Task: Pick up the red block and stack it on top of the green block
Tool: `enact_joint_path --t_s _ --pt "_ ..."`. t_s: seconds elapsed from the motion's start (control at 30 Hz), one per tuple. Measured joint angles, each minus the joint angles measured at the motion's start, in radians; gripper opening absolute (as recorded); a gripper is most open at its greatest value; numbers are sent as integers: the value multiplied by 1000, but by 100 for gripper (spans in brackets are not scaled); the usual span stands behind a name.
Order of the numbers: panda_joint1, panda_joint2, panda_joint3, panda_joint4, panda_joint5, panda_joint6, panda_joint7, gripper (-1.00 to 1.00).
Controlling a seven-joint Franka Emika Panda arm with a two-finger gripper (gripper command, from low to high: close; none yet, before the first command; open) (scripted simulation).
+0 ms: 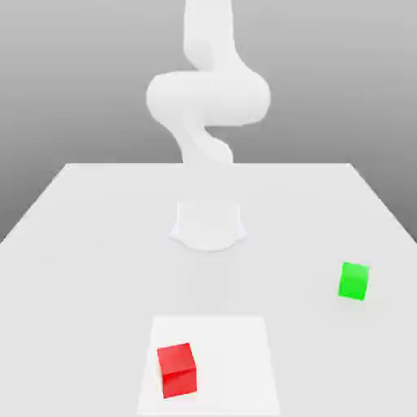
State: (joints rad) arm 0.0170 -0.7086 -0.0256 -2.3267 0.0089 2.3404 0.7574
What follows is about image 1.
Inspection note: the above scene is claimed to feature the small green cube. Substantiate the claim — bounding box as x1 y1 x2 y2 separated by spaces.
337 261 371 302

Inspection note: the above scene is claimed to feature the small red cube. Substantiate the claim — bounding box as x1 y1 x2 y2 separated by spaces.
156 342 199 400

